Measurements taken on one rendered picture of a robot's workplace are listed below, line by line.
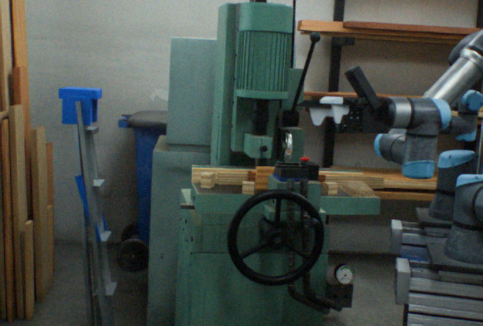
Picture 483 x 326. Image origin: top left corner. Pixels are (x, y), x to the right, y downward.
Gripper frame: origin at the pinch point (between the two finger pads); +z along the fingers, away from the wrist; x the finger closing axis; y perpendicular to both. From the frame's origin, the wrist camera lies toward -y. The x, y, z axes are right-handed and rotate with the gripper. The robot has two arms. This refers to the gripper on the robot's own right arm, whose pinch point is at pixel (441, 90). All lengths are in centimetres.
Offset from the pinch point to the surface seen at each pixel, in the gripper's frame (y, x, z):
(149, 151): 30, -137, 116
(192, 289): 50, -109, -75
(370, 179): 25, -45, -53
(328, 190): 24, -63, -70
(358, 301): 122, -24, 80
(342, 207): 29, -59, -70
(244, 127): 3, -87, -48
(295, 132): 8, -69, -40
